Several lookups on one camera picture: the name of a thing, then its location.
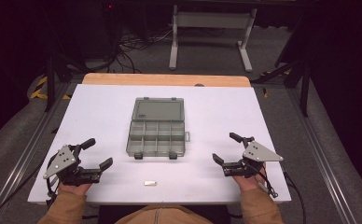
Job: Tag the aluminium floor rail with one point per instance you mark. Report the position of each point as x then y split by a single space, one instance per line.
23 155
325 161

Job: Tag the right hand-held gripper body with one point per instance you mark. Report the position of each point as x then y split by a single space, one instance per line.
258 153

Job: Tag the person's left hand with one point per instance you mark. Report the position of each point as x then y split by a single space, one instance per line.
75 188

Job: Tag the person's right hand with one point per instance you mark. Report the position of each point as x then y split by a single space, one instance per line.
249 183

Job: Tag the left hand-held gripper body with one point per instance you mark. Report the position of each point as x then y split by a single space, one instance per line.
62 160

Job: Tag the white metal stand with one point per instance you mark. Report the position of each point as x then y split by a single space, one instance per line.
213 20

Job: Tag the wooden table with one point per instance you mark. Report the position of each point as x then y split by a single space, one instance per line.
163 80

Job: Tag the person's torso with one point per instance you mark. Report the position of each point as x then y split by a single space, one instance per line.
162 217

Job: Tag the clear plastic compartment box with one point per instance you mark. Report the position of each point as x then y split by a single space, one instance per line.
156 130

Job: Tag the small silver metal piece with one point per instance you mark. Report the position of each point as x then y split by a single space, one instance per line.
150 183

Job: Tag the white board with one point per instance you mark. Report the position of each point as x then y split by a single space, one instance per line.
107 109

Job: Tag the yellow black floor tape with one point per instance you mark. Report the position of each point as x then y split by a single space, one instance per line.
39 91

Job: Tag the black tripod stand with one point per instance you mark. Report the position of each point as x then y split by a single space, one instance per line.
50 84
305 90

